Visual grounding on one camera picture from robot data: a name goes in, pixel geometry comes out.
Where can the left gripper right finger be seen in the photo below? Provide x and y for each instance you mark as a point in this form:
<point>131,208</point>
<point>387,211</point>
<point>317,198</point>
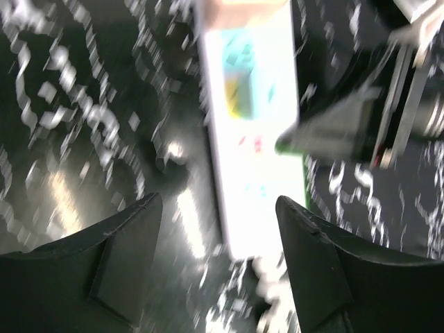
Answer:
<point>342,283</point>

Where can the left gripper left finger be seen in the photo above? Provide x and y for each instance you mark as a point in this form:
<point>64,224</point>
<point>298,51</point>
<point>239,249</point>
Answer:
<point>92,281</point>

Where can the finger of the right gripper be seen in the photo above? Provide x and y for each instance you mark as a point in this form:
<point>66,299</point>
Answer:
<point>338,131</point>

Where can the white power strip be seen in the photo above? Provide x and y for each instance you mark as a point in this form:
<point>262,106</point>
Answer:
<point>250,94</point>

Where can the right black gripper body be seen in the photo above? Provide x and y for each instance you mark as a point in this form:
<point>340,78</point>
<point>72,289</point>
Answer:
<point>408,106</point>

